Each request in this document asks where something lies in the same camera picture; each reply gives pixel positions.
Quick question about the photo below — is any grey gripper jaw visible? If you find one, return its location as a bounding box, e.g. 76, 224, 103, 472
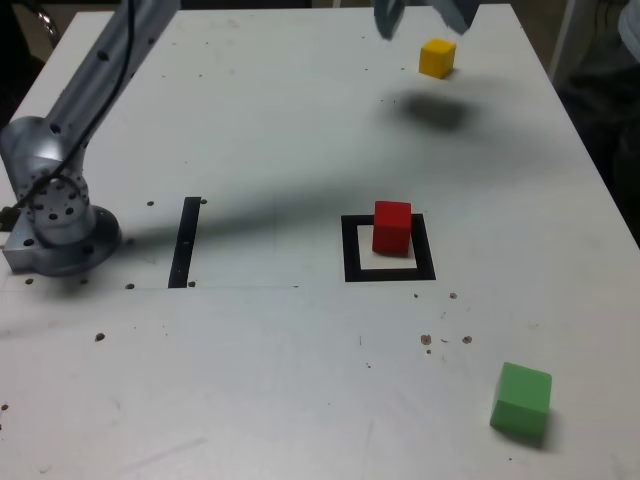
374, 0, 408, 42
433, 0, 480, 37

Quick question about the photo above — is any yellow cube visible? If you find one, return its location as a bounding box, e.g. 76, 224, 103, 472
418, 37, 458, 81

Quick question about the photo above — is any red cube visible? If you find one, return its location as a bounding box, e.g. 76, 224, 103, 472
371, 200, 414, 259

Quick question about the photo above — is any green cube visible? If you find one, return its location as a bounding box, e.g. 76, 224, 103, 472
489, 361, 554, 448

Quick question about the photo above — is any black tape square outline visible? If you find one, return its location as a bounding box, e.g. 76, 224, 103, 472
340, 213, 437, 283

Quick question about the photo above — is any white furniture leg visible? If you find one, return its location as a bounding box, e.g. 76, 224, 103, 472
548, 0, 577, 81

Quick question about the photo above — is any white round container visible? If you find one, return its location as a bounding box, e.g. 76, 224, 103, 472
617, 4, 640, 57

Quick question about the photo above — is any black tape strip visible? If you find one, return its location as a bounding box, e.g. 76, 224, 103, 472
167, 196, 202, 290

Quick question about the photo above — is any black cable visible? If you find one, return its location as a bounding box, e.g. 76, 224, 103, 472
8, 0, 138, 215

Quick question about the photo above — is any metal chair frame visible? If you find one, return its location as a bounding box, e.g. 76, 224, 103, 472
34, 7, 61, 40

